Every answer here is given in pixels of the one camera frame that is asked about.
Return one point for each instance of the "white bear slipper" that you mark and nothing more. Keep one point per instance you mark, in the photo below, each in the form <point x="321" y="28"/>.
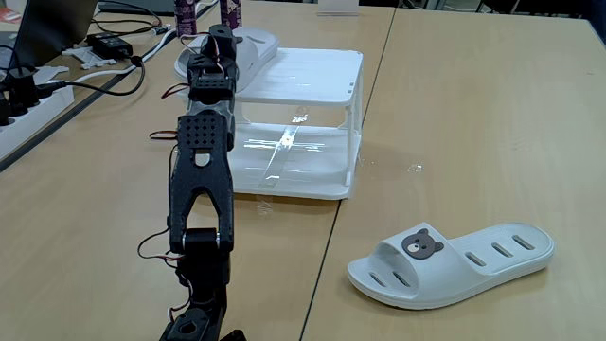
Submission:
<point x="473" y="279"/>
<point x="258" y="52"/>

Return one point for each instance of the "white plastic box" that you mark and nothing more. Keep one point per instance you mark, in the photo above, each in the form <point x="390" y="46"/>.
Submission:
<point x="308" y="76"/>

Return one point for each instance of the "purple drink can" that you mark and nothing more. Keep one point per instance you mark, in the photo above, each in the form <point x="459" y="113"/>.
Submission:
<point x="185" y="19"/>
<point x="231" y="12"/>

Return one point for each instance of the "black power adapter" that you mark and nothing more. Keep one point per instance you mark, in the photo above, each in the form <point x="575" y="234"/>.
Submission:
<point x="110" y="46"/>

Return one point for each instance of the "white printed plastic part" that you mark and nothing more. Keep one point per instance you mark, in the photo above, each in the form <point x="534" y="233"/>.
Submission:
<point x="90" y="57"/>

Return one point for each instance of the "dark laptop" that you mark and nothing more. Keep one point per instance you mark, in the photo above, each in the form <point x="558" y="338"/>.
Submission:
<point x="52" y="28"/>

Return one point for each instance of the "white flat plastic piece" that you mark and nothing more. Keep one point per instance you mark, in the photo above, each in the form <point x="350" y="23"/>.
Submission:
<point x="49" y="73"/>

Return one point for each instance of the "white power strip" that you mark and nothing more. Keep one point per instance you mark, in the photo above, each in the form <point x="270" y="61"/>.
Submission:
<point x="33" y="120"/>

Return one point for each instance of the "black plug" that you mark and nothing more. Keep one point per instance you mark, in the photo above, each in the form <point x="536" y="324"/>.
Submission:
<point x="21" y="90"/>

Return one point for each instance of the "red packet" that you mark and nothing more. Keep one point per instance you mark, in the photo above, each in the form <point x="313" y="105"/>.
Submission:
<point x="9" y="15"/>

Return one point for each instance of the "small clear tape piece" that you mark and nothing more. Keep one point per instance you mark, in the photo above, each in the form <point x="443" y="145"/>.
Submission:
<point x="415" y="167"/>

